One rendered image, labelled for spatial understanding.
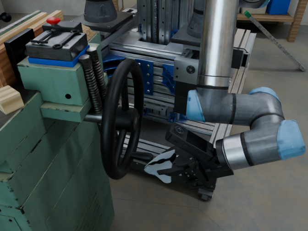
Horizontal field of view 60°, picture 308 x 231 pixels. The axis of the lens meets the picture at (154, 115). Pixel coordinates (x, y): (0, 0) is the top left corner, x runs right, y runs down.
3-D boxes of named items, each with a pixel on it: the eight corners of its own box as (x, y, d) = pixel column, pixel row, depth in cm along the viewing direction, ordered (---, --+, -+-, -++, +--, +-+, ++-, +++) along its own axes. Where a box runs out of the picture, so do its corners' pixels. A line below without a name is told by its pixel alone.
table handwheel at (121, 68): (112, 98, 45) (148, 42, 68) (5, 86, 48) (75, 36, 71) (121, 207, 61) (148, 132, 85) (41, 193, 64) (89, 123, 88)
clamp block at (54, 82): (82, 107, 59) (75, 71, 53) (26, 101, 61) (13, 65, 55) (105, 75, 70) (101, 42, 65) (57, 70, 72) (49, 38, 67)
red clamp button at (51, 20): (57, 25, 58) (55, 20, 58) (44, 24, 59) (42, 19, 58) (63, 20, 61) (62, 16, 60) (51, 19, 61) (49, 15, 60)
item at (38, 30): (8, 88, 59) (-4, 56, 54) (3, 88, 59) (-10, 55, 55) (52, 52, 74) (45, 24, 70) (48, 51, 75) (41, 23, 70)
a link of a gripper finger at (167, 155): (153, 180, 71) (185, 173, 67) (142, 166, 68) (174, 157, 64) (156, 171, 73) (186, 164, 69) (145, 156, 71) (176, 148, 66)
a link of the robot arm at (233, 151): (241, 149, 53) (239, 123, 60) (219, 154, 55) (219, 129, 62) (253, 173, 57) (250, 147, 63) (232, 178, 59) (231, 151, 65)
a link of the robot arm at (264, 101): (233, 81, 65) (237, 111, 57) (282, 85, 64) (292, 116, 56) (228, 106, 71) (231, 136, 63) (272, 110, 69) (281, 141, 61)
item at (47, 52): (73, 67, 54) (68, 41, 51) (24, 63, 56) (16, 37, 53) (96, 42, 64) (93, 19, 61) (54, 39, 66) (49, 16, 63)
